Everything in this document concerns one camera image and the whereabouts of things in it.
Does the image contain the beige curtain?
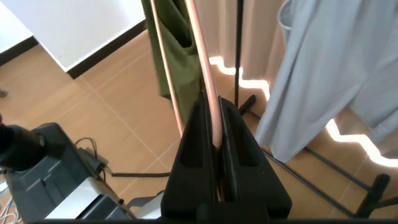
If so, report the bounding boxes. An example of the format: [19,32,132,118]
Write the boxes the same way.
[194,0,398,169]

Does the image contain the pale grey shorts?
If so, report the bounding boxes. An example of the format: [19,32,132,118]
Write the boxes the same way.
[254,0,398,164]

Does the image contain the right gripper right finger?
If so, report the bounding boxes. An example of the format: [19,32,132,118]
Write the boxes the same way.
[219,96,292,218]

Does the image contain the black clothes rack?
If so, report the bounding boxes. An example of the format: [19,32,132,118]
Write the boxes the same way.
[233,0,398,218]

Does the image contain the pink clothes hanger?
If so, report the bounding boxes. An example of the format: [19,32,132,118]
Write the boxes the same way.
[150,0,223,149]

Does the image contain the black cable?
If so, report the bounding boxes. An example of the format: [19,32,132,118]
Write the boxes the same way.
[74,136,171,179]

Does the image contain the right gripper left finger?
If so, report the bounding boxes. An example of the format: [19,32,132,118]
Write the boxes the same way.
[160,91,218,218]

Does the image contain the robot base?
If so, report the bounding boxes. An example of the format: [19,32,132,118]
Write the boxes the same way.
[0,122,165,220]

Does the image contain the green garment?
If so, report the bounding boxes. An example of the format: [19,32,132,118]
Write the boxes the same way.
[141,0,205,125]

